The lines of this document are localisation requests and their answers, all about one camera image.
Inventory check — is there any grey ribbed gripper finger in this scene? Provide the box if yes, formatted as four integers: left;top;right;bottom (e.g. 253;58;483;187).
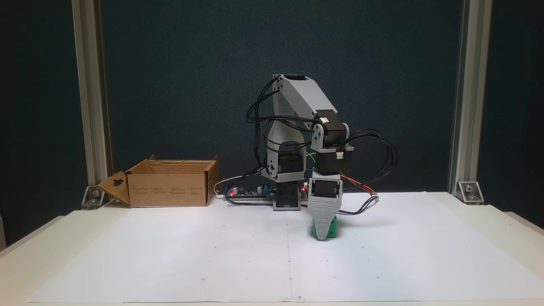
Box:
307;198;343;241

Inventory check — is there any green die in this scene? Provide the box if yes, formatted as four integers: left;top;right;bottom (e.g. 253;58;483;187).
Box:
311;215;340;240

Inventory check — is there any blue circuit board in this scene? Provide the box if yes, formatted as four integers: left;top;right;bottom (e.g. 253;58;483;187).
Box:
224;183;275;201

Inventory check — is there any brown cardboard box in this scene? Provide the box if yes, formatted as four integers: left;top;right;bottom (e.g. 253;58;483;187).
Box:
96;154;221;209

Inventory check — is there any black cable with white connector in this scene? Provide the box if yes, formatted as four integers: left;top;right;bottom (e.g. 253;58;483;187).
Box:
335;128;399;216

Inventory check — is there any orange red wire pair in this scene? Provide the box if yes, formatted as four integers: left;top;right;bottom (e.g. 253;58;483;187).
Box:
340;173;377;196

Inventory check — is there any black looped cable bundle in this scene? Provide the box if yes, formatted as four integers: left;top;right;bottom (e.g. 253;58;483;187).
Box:
246;76;317;171

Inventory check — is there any thin pale cable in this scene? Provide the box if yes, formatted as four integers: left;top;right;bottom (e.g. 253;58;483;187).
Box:
213;176;244;197

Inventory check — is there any metal corner bracket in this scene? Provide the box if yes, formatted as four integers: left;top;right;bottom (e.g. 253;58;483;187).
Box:
81;184;107;210
456;180;485;205

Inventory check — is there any aluminium frame post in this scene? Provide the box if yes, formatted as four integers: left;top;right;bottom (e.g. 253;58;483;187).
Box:
448;0;494;196
71;0;114;187

